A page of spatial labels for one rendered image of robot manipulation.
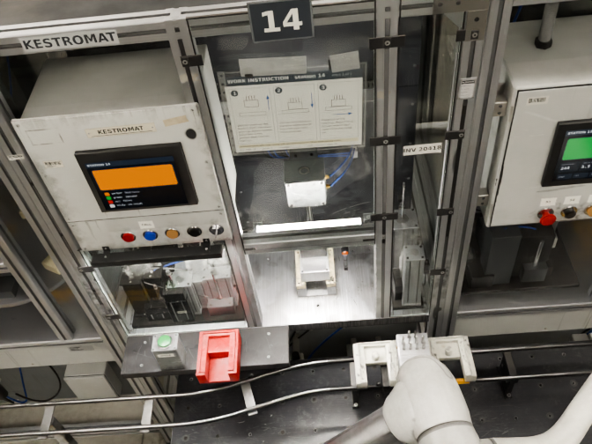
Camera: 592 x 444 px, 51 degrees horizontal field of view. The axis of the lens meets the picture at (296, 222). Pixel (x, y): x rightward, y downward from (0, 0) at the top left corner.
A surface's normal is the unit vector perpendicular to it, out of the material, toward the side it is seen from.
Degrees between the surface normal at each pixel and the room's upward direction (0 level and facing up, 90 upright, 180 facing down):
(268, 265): 0
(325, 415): 0
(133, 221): 90
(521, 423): 0
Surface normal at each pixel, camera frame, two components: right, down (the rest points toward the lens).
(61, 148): 0.03, 0.75
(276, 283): -0.10, -0.66
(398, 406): -0.79, -0.28
